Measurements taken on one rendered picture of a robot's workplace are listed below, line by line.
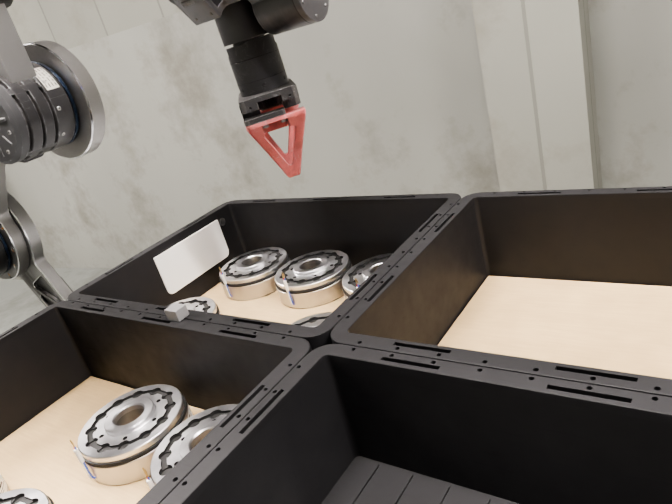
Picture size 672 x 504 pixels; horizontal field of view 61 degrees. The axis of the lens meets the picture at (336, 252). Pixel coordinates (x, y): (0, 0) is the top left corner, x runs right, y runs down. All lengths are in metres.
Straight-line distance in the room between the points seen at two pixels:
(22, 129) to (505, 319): 0.77
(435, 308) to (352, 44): 1.84
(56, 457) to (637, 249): 0.61
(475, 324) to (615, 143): 1.60
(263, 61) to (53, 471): 0.47
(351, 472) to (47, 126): 0.76
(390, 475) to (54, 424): 0.40
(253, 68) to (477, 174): 1.71
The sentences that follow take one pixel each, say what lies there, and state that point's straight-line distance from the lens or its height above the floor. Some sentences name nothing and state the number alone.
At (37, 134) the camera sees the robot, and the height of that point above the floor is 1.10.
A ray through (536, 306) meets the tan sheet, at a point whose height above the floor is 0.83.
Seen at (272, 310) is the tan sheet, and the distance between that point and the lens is 0.75.
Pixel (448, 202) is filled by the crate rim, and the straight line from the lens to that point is 0.66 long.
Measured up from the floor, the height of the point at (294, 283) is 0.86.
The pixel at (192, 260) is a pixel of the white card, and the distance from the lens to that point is 0.85.
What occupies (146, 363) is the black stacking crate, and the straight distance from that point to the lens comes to 0.65.
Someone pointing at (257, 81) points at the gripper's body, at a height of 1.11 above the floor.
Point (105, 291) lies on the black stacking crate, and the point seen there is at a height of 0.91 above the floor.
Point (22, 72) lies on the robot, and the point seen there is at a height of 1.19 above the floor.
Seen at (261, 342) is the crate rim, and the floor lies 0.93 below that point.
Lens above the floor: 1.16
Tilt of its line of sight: 23 degrees down
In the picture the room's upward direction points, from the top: 16 degrees counter-clockwise
